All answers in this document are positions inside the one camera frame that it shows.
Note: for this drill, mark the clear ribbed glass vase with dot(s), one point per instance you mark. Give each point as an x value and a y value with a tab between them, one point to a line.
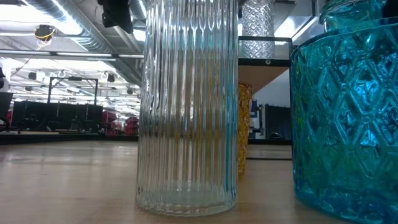
186	124

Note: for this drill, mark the clear diamond-cut glass vase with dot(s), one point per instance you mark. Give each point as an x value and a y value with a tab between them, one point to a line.
258	31

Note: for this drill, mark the yellow textured glass vase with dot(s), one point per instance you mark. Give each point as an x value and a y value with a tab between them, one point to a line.
245	124

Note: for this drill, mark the teal diamond-pattern glass vase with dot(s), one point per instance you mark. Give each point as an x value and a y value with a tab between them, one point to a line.
345	124

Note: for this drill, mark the long ceiling light bar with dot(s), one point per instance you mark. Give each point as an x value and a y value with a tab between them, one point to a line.
77	54

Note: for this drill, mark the red storage bins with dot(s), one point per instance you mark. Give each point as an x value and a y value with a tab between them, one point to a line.
132	126

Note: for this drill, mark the black workbench row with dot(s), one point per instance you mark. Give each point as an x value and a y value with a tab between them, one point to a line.
46	115

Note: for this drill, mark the black office chair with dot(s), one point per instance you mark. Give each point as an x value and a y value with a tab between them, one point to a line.
5	102

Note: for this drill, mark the black equipment cart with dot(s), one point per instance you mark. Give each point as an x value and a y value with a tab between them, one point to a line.
257	116

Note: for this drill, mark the black ribbed panel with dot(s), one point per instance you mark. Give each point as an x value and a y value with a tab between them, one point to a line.
278	119

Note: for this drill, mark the black dome object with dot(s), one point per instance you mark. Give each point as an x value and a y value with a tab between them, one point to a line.
275	136

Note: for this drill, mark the silver ribbed ventilation duct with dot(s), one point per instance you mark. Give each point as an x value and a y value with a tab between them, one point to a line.
90	42

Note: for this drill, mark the black gantry frame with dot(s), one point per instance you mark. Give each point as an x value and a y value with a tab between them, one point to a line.
73	78

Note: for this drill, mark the silver rectangular air duct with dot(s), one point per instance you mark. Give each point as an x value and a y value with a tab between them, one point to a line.
292	28

